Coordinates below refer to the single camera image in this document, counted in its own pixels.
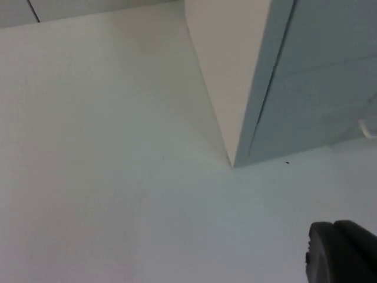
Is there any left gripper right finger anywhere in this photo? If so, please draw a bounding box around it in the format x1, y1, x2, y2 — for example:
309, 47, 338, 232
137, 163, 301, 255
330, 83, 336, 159
333, 219, 377, 283

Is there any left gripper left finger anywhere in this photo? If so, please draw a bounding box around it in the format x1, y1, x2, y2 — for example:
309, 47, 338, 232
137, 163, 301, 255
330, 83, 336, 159
305, 221, 353, 283

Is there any small grey chest of drawers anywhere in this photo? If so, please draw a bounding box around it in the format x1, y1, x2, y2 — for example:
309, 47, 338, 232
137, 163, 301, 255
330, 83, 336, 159
184, 0, 377, 169

